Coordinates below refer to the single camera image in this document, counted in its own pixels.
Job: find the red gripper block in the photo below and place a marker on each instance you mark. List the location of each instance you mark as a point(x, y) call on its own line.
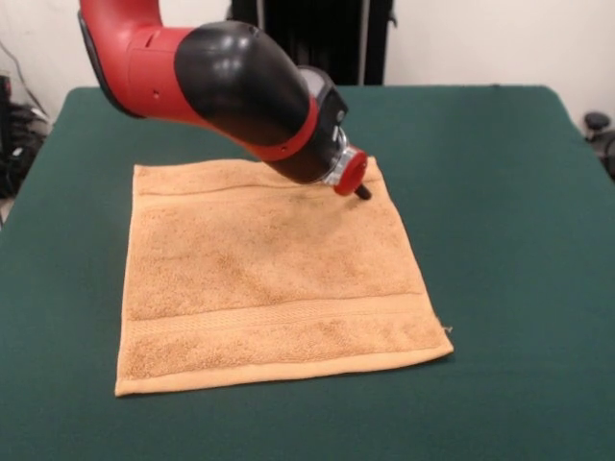
point(351, 174)

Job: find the tan terry towel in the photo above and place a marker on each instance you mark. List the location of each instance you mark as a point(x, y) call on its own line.
point(264, 278)

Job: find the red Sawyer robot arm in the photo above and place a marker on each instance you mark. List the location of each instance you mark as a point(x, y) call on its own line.
point(216, 81)

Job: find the dark green table cloth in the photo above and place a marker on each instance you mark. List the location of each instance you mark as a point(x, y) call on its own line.
point(480, 240)

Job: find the black stand behind table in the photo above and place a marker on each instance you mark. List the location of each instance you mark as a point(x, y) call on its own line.
point(346, 38)

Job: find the dark tripod base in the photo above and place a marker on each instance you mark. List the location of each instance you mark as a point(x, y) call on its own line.
point(596, 120)
point(21, 120)

